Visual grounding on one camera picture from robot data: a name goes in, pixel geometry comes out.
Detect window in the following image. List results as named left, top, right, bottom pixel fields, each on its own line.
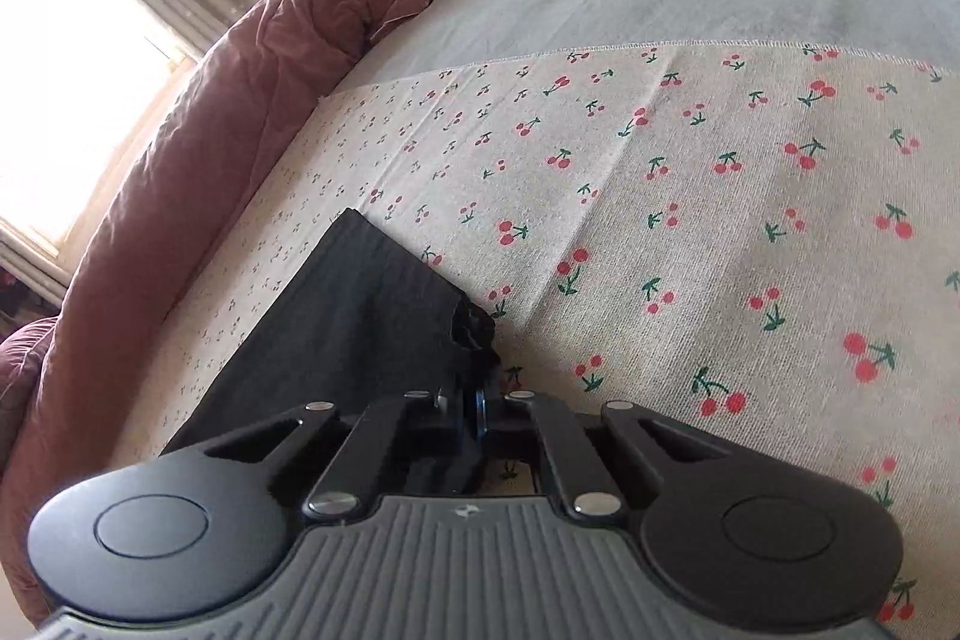
left=0, top=0, right=190, bottom=253

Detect black pants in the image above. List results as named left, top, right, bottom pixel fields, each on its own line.
left=161, top=209, right=502, bottom=495

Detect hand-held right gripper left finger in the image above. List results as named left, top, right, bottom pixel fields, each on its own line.
left=161, top=385, right=487, bottom=525

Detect white radiator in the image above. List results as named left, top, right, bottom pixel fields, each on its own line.
left=0, top=235, right=72, bottom=313

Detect pink duvet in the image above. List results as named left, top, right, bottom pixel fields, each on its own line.
left=0, top=0, right=460, bottom=620

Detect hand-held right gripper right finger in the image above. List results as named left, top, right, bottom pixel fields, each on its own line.
left=484, top=389, right=751, bottom=527

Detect cherry printed bed cover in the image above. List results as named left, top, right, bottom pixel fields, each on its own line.
left=112, top=40, right=960, bottom=627

